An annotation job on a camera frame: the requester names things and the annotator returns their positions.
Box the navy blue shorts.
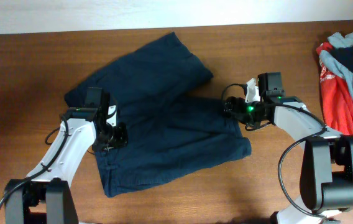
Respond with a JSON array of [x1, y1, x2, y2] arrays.
[[64, 33, 252, 197]]

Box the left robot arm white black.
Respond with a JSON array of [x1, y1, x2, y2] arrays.
[[0, 87, 128, 223]]

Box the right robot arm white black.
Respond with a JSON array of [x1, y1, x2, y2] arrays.
[[221, 72, 353, 224]]

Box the red garment with white print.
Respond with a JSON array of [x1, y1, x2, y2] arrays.
[[316, 42, 353, 135]]

